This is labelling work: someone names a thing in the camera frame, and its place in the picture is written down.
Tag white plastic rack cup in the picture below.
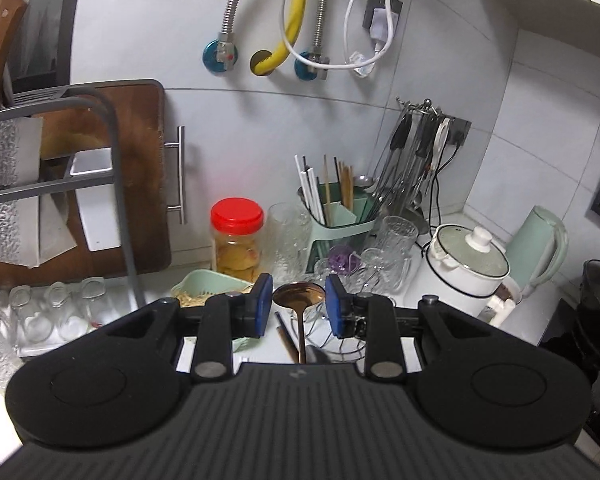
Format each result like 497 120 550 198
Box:
70 147 123 253

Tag white-handled scissors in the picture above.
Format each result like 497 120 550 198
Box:
432 117 453 171

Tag steel rack of hanging utensils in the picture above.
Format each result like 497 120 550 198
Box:
375 97 456 221

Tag black power cable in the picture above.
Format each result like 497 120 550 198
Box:
427 145 463 226

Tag green plastic basket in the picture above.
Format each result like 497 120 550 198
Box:
170 269 261 351

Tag white cylindrical stick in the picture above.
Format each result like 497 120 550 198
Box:
480 300 513 328

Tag black wall socket strip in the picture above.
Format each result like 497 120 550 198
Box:
442 117 472 147

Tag green utensil holder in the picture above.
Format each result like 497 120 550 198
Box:
297 185 381 273

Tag wooden cutting board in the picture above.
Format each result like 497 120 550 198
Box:
0 79 187 286

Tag white cable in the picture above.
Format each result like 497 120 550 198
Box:
282 0 396 78

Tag white charger plug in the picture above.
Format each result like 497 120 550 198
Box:
369 7 396 43

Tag textured glass pitcher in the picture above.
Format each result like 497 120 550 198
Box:
267 202 313 283

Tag copper spoon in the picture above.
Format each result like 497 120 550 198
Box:
272 281 327 365

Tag inverted stemmed glass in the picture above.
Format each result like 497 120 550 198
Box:
362 247 406 293

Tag white pot lid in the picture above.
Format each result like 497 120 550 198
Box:
427 224 511 281

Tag green electric kettle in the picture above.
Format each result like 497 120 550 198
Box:
505 206 568 301

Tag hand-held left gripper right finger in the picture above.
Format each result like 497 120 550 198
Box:
326 274 511 382

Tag textured steel cleaver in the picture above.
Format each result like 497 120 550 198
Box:
0 0 43 266

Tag red-lidded plastic jar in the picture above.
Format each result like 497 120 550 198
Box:
210 198 265 283

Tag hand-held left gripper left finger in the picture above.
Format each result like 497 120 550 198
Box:
105 274 274 382

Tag white electric cooking pot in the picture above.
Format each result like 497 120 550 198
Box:
420 223 511 318

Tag small glass cup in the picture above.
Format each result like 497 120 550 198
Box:
47 282 88 338
80 276 112 326
9 285 53 343

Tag blue wall pipe fitting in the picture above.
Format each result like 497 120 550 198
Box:
294 50 331 82
202 37 241 75

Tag steel flexible hose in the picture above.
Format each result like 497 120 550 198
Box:
312 0 398 56
219 0 255 41

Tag bundle of bamboo sticks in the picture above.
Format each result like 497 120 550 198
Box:
177 290 241 308

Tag floral ceramic bowl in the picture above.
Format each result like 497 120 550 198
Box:
495 282 523 306

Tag purple translucent cup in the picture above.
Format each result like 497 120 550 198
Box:
328 245 361 276

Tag grey dish rack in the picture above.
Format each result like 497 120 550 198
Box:
0 85 148 311

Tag yellow hose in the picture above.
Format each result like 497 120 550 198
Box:
250 0 312 77

